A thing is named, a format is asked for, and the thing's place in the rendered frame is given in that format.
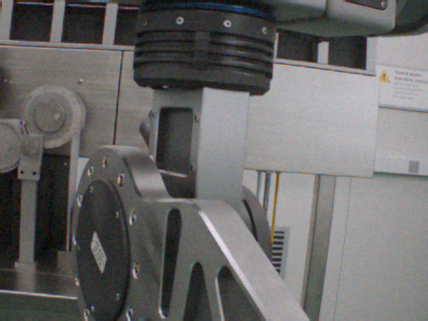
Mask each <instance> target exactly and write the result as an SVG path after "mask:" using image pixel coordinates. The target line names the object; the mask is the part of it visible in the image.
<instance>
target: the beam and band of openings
mask: <svg viewBox="0 0 428 321"><path fill-rule="evenodd" d="M0 1H2V2H0V45H5V46H18V47H20V46H25V47H38V48H41V47H45V48H59V49H61V48H66V49H80V50H81V49H87V50H102V51H103V50H108V51H122V52H129V51H130V52H134V51H135V45H136V37H137V36H136V30H135V28H136V24H137V20H138V15H139V8H140V6H141V5H134V4H125V3H117V2H109V1H100V0H90V1H87V2H86V1H76V0H0ZM19 2H21V3H19ZM24 3H26V4H24ZM30 3H33V4H30ZM39 3H40V4H39ZM43 4H46V5H43ZM50 4H52V5H50ZM68 5H71V6H68ZM77 5H78V6H77ZM81 6H83V7H81ZM88 6H91V7H88ZM96 6H97V7H96ZM121 8H123V9H121ZM127 8H131V9H127ZM275 34H277V37H276V41H275V45H274V49H275V52H274V59H273V63H276V64H284V65H291V66H298V67H306V68H313V69H321V70H328V71H336V72H342V73H350V74H357V75H370V76H376V69H375V64H376V43H377V37H374V38H371V37H365V36H359V35H351V36H347V35H345V36H337V38H335V39H334V40H333V41H331V42H328V43H326V42H321V44H317V43H315V41H310V40H308V39H306V38H304V37H300V39H295V38H288V36H287V35H286V34H281V33H278V32H276V33H275Z"/></svg>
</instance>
